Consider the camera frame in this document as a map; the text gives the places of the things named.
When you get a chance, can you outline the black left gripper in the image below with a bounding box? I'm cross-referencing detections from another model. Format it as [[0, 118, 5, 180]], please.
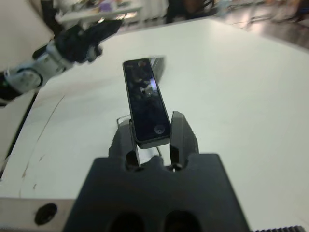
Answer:
[[52, 19, 124, 65]]

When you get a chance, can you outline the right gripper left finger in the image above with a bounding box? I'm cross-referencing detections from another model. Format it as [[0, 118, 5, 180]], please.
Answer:
[[110, 119, 142, 172]]

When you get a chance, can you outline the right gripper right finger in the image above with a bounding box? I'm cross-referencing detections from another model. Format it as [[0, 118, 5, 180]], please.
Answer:
[[169, 111, 200, 171]]

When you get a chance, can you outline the black box white insert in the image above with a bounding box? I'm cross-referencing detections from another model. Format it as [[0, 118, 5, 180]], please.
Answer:
[[148, 55, 167, 82]]

